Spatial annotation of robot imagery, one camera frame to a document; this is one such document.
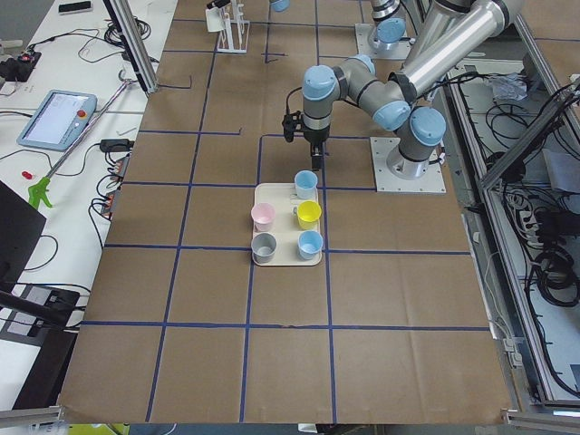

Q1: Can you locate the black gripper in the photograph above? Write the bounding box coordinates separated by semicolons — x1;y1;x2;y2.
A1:
303;127;330;170

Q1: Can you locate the pink plastic cup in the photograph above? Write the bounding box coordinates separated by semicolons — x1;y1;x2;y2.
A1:
250;202;276;232

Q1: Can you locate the black monitor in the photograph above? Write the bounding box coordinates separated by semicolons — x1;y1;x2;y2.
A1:
0;182;46;292

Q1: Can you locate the black electronics box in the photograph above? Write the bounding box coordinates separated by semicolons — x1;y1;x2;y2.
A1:
1;51;42;82

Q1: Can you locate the black power adapter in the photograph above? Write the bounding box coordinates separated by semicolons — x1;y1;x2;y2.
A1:
99;139;134;153

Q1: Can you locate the green handled reacher grabber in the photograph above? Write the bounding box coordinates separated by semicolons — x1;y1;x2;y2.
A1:
28;78;137;209

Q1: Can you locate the black smartphone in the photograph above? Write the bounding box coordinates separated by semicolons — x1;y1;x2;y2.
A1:
57;0;92;15

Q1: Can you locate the white wire cup rack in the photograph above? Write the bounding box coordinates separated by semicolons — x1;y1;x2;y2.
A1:
207;0;250;53

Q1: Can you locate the yellow plastic cup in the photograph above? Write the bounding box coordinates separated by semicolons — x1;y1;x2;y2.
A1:
296;200;322;230

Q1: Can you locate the cream serving tray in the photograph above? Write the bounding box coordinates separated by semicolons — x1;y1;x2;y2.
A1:
254;183;322;266

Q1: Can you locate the aluminium frame post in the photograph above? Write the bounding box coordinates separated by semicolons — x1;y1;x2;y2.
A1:
103;0;158;94

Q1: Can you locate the white plastic cup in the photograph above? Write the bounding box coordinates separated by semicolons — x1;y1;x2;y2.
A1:
205;7;225;33

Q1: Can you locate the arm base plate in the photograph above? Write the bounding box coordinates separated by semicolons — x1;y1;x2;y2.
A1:
370;137;447;195
355;19;415;61

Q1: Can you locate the grey plastic cup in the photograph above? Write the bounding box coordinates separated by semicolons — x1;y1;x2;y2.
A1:
251;233;277;265

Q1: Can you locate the blue teach pendant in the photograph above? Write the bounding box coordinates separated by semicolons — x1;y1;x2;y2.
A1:
16;90;97;151

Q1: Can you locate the light blue cup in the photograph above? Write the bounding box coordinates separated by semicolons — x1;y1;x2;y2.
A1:
298;230;324;260
294;170;318;199

